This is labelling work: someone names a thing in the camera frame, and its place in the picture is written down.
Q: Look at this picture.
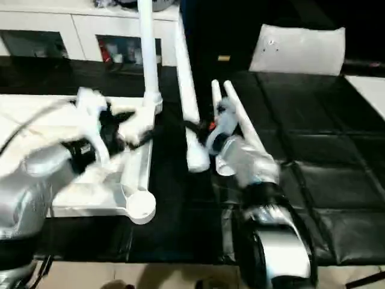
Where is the white plastic table leg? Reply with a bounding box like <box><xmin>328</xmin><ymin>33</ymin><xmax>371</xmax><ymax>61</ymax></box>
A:
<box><xmin>223</xmin><ymin>80</ymin><xmax>268</xmax><ymax>160</ymax></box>
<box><xmin>210</xmin><ymin>79</ymin><xmax>236</xmax><ymax>176</ymax></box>
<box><xmin>173</xmin><ymin>13</ymin><xmax>211</xmax><ymax>174</ymax></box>
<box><xmin>137</xmin><ymin>0</ymin><xmax>163</xmax><ymax>115</ymax></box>

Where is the white plastic table top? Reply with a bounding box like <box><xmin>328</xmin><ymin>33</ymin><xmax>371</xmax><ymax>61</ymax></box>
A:
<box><xmin>0</xmin><ymin>93</ymin><xmax>163</xmax><ymax>225</ymax></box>

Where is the small red item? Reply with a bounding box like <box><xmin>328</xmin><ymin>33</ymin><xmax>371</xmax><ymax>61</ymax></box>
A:
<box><xmin>99</xmin><ymin>42</ymin><xmax>114</xmax><ymax>64</ymax></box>

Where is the black work mat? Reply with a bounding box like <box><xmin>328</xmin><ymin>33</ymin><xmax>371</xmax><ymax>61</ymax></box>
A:
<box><xmin>0</xmin><ymin>57</ymin><xmax>385</xmax><ymax>266</ymax></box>

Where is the white plastic bag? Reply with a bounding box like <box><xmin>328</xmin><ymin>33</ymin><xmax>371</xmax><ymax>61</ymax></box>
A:
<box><xmin>248</xmin><ymin>24</ymin><xmax>347</xmax><ymax>76</ymax></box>

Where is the grey bag on cabinet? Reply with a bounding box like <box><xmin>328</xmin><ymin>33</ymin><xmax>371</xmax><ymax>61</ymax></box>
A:
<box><xmin>120</xmin><ymin>0</ymin><xmax>178</xmax><ymax>11</ymax></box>

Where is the white cabinet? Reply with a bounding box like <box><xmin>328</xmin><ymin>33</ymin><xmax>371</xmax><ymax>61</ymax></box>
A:
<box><xmin>0</xmin><ymin>0</ymin><xmax>181</xmax><ymax>66</ymax></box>

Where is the white flat board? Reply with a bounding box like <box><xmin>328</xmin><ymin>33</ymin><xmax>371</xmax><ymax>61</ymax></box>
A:
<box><xmin>344</xmin><ymin>75</ymin><xmax>385</xmax><ymax>121</ymax></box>

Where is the black stand bar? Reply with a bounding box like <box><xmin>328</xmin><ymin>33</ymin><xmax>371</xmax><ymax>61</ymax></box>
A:
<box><xmin>346</xmin><ymin>271</ymin><xmax>385</xmax><ymax>288</ymax></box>

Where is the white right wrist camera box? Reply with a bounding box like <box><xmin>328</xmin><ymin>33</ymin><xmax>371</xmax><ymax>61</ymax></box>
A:
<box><xmin>214</xmin><ymin>99</ymin><xmax>238</xmax><ymax>154</ymax></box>

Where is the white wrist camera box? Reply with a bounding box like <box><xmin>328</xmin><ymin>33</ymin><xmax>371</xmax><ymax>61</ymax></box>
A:
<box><xmin>214</xmin><ymin>99</ymin><xmax>238</xmax><ymax>154</ymax></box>
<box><xmin>75</xmin><ymin>87</ymin><xmax>112</xmax><ymax>172</ymax></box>

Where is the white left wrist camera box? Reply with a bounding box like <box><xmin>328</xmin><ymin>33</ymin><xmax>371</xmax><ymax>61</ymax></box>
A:
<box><xmin>75</xmin><ymin>87</ymin><xmax>112</xmax><ymax>172</ymax></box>

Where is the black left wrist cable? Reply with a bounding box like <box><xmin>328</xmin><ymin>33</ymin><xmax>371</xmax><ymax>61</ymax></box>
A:
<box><xmin>0</xmin><ymin>99</ymin><xmax>79</xmax><ymax>157</ymax></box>

